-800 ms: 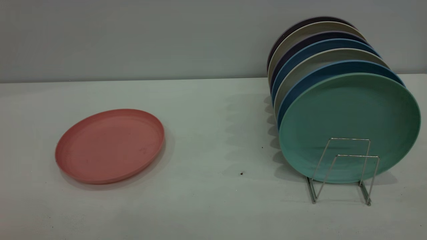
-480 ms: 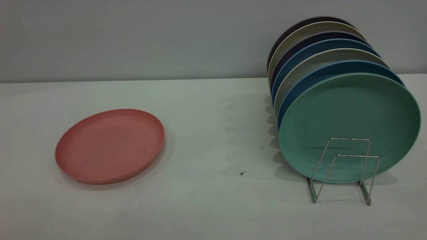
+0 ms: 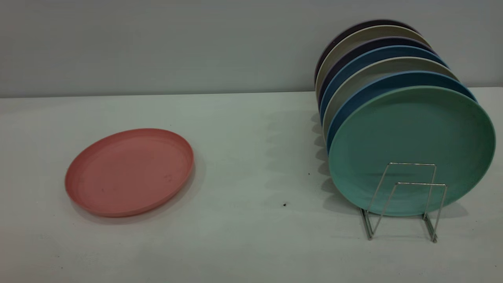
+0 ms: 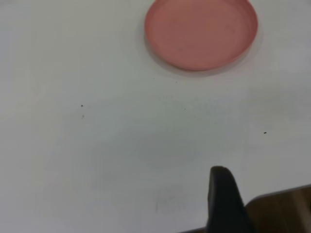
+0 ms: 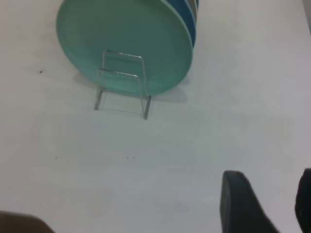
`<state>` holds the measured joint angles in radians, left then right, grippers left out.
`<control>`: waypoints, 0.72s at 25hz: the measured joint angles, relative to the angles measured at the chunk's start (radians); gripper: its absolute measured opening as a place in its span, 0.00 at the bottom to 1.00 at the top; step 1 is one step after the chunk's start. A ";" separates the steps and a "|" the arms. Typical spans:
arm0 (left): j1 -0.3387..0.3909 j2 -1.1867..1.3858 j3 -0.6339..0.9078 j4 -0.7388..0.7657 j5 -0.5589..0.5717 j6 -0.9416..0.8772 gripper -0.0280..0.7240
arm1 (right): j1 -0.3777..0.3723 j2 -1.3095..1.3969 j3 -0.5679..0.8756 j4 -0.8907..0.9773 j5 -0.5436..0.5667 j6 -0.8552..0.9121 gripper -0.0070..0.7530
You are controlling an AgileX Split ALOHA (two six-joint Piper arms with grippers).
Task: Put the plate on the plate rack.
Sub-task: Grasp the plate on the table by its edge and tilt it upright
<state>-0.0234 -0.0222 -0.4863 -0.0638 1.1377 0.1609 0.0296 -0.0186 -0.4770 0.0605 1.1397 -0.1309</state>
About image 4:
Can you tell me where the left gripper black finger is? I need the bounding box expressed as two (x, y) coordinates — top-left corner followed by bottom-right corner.
(206, 166), (257, 233)

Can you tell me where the pink round plate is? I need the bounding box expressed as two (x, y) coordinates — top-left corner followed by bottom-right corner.
(144, 0), (259, 71)

